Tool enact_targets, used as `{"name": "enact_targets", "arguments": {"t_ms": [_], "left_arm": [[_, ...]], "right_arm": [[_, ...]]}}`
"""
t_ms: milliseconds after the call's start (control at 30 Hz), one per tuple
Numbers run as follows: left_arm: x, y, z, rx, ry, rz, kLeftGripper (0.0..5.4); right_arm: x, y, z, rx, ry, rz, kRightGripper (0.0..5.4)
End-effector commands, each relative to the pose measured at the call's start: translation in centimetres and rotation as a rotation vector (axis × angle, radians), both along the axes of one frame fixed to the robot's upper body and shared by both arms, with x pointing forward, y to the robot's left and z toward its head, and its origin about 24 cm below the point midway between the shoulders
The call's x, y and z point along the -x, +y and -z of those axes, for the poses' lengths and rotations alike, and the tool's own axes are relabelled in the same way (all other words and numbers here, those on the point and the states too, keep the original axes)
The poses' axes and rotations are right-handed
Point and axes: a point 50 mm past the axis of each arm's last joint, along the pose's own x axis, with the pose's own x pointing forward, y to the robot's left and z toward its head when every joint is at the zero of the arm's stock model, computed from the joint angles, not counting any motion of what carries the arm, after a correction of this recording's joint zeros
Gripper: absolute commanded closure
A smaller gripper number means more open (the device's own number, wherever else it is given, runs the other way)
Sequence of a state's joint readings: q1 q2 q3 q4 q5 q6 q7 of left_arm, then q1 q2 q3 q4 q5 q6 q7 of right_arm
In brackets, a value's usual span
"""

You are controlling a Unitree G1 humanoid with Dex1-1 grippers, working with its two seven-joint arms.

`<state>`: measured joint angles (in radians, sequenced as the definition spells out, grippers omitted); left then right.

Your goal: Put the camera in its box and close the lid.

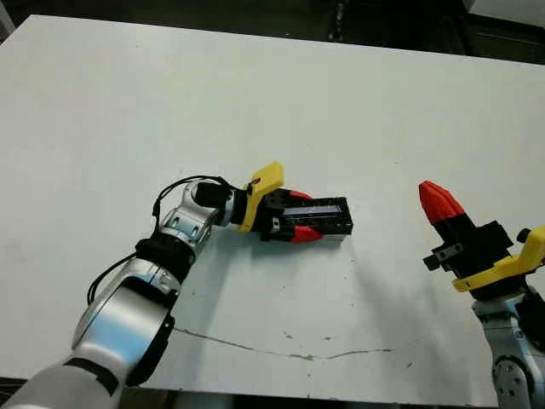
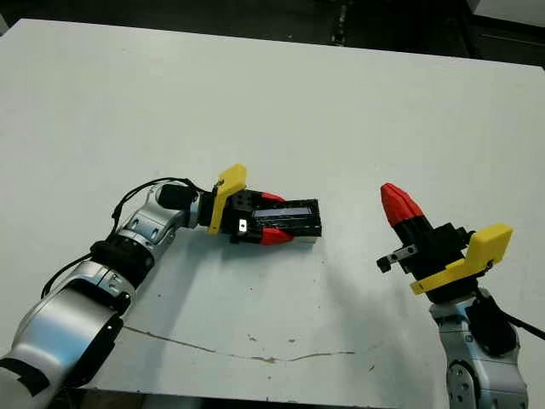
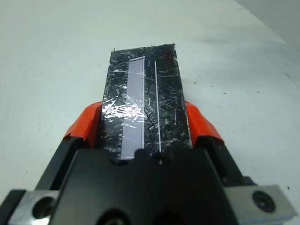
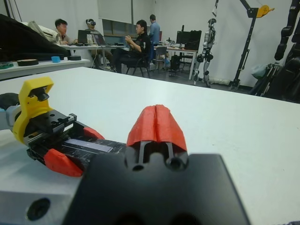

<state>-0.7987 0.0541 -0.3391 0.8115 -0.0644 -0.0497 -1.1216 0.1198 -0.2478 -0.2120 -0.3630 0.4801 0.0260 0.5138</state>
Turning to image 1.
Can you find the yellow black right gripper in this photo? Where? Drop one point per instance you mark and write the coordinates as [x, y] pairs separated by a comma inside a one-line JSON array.
[[481, 255]]

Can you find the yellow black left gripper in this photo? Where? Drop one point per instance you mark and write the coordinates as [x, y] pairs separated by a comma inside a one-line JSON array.
[[272, 217]]

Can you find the glossy black box lid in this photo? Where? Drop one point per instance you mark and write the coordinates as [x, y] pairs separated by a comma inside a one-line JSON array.
[[332, 217]]

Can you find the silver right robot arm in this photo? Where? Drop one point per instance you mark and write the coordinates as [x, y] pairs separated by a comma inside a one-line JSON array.
[[511, 375]]

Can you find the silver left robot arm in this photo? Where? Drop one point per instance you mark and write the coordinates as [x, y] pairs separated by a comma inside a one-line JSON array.
[[119, 315]]

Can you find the dark background cabinet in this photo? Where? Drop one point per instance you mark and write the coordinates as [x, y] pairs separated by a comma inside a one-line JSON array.
[[506, 40]]

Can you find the black background post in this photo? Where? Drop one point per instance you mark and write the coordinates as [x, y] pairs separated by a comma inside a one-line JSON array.
[[337, 19]]

